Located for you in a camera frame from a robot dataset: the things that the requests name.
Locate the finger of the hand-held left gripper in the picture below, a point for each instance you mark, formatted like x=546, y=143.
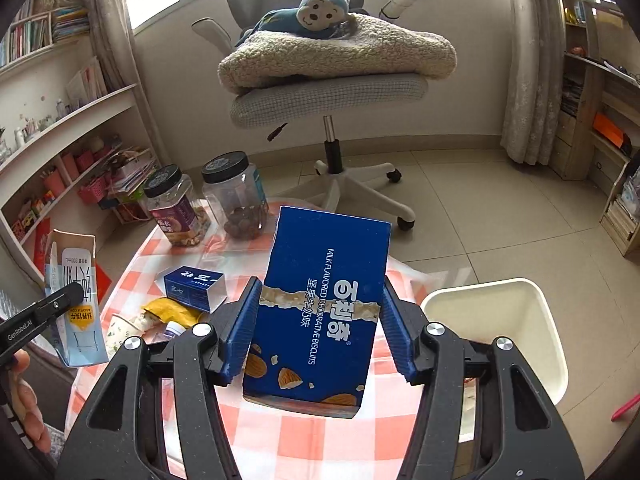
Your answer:
x=57, y=302

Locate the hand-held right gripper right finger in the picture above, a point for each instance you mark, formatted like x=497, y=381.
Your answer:
x=398, y=332

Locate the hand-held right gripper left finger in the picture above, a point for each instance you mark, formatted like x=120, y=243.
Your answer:
x=240, y=332

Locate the milk carton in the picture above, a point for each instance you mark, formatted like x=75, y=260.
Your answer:
x=75, y=270

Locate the white plastic-wrapped food bundle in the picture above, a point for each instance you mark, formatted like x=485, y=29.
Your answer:
x=120, y=331

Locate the yellow snack packet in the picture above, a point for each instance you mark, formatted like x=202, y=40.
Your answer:
x=172, y=310

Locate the blue biscuit box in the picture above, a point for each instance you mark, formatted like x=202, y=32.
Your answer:
x=320, y=310

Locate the white trash bin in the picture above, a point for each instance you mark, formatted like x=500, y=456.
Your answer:
x=500, y=305

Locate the person's left hand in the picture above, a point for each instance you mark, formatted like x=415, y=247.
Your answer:
x=27, y=405

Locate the small clear plastic bottle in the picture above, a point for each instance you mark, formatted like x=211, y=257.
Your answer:
x=175, y=331

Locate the small blue box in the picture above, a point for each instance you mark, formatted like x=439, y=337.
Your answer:
x=192, y=285

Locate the pink basket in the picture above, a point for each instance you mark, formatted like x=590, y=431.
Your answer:
x=93, y=193

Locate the orange checkered tablecloth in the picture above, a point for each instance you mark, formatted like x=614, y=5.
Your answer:
x=300, y=442

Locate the clear jar with blue label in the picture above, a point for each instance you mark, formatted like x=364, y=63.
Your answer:
x=240, y=195

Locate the purple label nut jar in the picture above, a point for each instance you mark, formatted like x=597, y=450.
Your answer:
x=175, y=210

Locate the stack of papers and books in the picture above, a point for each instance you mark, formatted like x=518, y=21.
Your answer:
x=132, y=177

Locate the white curved bookshelf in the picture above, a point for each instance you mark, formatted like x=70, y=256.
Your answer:
x=65, y=120

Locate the grey office chair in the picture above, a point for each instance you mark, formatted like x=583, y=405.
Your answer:
x=330, y=102

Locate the pink object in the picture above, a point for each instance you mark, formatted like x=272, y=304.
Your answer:
x=629, y=405

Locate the beige curtain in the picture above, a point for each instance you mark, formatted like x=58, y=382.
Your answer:
x=112, y=60
x=535, y=60

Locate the beige fleece blanket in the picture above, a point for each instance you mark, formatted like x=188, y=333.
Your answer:
x=350, y=55

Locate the wooden shelf unit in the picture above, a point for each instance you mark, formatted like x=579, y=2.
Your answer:
x=580, y=110

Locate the blue monkey plush toy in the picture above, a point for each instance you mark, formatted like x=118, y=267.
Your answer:
x=315, y=12

